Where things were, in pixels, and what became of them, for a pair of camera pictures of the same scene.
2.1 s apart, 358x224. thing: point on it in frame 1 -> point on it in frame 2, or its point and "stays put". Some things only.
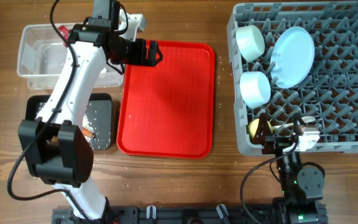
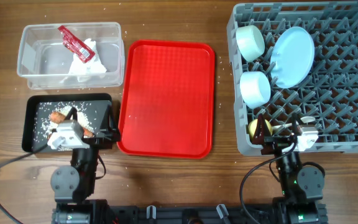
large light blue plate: (292, 56) stays put
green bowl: (250, 42) stays put
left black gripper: (138, 56) -> (110, 132)
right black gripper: (276, 144) stays put
